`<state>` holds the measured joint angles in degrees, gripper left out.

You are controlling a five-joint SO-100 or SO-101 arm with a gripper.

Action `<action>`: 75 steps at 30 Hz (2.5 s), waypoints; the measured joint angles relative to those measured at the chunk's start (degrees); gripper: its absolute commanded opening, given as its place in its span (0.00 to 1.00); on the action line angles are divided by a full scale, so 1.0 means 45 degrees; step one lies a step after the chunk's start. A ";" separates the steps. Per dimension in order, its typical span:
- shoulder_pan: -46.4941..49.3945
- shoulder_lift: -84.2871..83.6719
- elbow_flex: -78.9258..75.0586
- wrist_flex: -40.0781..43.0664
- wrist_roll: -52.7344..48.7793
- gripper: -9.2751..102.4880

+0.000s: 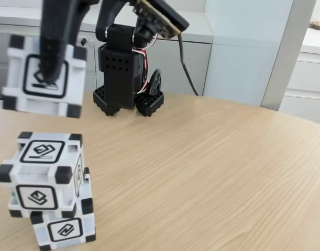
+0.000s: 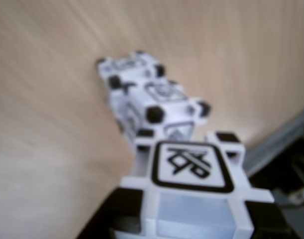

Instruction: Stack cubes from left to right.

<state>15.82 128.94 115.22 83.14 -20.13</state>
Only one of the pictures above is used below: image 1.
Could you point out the white cube with crossed symbol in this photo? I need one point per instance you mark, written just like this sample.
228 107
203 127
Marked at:
15 83

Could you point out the white cube with stacked-squares symbol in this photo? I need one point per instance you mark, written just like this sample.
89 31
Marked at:
39 172

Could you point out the black cabinet knob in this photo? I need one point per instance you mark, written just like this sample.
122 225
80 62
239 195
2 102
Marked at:
83 41

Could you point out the black round disc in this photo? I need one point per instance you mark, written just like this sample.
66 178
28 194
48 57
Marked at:
155 82

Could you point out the low white cabinet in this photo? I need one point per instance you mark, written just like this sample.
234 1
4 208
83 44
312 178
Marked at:
196 60

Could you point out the white cube with lightning symbol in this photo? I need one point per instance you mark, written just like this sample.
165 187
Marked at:
68 230

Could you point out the grey pillar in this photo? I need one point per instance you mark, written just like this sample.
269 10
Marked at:
288 52

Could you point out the white drawer unit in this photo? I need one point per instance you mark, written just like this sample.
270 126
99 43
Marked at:
306 86

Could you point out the bare circuit-board camera on bracket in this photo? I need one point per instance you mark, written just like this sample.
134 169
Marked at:
162 18

